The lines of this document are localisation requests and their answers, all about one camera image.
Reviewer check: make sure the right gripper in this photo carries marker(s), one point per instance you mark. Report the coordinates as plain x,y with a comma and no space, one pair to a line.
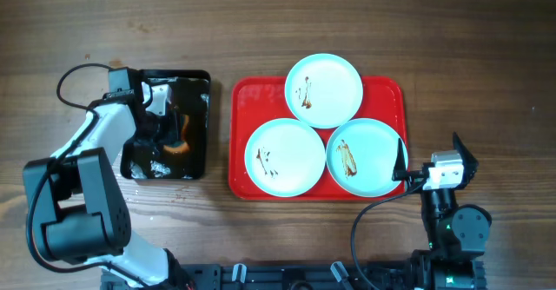
468,164

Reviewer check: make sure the green orange sponge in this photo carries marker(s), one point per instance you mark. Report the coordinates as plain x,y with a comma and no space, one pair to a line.
180,146

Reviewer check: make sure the white plate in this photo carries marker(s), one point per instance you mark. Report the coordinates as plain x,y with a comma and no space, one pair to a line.
361,155
284,157
323,90

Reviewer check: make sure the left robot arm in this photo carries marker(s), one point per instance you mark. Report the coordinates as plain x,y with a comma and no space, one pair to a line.
78,218

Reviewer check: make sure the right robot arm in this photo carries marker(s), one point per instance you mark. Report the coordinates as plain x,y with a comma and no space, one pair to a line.
457,234

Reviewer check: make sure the red plastic tray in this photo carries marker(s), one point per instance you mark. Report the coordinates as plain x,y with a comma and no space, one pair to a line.
259,99

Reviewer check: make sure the black water basin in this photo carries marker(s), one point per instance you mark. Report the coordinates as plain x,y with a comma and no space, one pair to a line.
190,95

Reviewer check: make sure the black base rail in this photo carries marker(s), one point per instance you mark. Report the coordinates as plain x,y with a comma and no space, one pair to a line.
304,277

